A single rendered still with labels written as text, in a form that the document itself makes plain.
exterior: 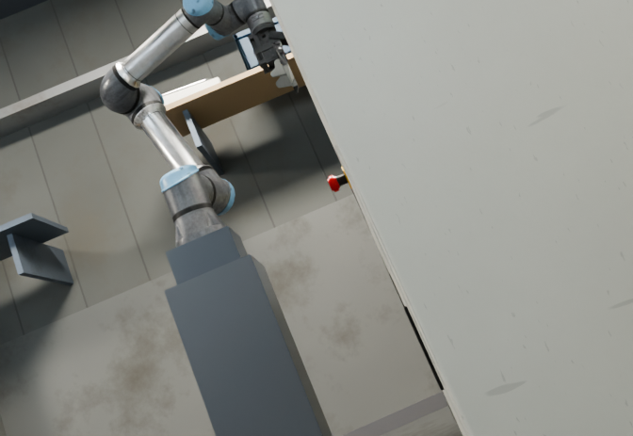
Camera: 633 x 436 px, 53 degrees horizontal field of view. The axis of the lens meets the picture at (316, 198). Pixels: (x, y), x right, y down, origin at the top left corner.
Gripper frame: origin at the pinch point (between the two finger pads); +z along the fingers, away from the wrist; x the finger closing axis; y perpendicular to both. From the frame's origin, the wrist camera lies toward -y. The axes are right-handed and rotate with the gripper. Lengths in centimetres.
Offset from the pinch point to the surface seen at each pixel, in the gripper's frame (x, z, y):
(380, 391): -193, 102, 28
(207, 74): -192, -116, 50
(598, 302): 105, 81, -19
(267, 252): -191, 6, 57
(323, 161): -196, -33, 5
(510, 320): 105, 79, -10
